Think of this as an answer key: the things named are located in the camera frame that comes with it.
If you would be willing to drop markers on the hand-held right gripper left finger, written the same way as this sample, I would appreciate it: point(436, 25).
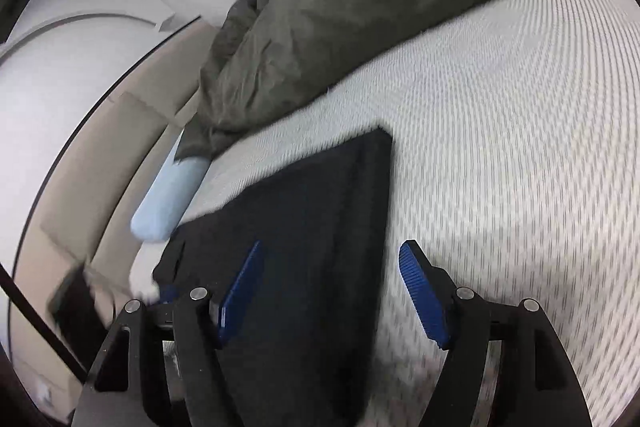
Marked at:
point(242, 292)

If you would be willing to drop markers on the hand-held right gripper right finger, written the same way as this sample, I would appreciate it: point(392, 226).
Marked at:
point(425, 297)

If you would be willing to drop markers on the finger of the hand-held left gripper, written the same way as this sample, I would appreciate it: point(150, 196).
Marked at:
point(168, 294)

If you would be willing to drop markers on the black pants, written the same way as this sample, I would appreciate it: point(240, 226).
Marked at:
point(320, 217)

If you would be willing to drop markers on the light blue pillow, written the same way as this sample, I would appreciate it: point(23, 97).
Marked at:
point(165, 202)

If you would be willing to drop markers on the beige padded headboard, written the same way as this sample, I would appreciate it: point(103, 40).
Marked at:
point(125, 147)

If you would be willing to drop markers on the white textured mattress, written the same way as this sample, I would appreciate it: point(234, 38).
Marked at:
point(525, 132)

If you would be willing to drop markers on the grey duvet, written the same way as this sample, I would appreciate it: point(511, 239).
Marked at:
point(375, 7)

